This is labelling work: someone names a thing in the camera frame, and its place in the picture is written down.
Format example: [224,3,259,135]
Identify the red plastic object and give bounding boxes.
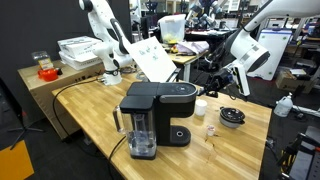
[37,67,63,83]

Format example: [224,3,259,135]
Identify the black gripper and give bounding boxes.
[197,70,237,99]

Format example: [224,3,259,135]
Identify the clear plastic container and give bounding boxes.
[31,50,55,71]

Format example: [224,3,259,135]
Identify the clear water reservoir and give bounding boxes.
[112,104,158,161]

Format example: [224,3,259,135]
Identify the wooden side table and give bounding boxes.
[165,49,203,83]

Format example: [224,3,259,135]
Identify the clear plastic storage bin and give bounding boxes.
[157,13,187,45]

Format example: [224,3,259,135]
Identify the black cart with grey top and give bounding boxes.
[275,125,320,180]

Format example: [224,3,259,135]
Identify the white board with markings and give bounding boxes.
[124,36,178,84]

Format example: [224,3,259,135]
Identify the black tripod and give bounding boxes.
[7,109,45,151]

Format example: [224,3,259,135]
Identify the white paper cup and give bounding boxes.
[194,98,209,117]

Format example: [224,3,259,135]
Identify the white flat box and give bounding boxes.
[56,35,103,58]
[58,50,103,72]

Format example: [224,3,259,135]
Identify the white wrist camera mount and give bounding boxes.
[231,61,251,98]

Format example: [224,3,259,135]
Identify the long black power cable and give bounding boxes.
[52,77,103,139]

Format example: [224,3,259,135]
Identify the white panel with blue trim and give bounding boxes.
[255,27,295,82]

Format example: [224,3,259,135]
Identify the black Keurig coffee machine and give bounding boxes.
[126,81,199,148]

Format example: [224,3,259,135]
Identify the cardboard cabinet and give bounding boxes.
[17,59,106,140]

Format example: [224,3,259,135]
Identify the pink white cloth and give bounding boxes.
[176,40,210,56]

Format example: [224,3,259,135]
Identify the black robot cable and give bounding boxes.
[203,39,235,73]

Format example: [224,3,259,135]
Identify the white plastic jug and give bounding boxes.
[273,92,295,119]

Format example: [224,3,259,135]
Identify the black reservoir lid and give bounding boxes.
[118,95,157,115]

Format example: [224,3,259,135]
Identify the black Keurig power cable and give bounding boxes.
[107,135,129,171]

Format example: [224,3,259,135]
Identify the brown cardboard box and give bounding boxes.
[275,67,315,95]

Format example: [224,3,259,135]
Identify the white coffee pod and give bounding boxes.
[206,124,216,137]

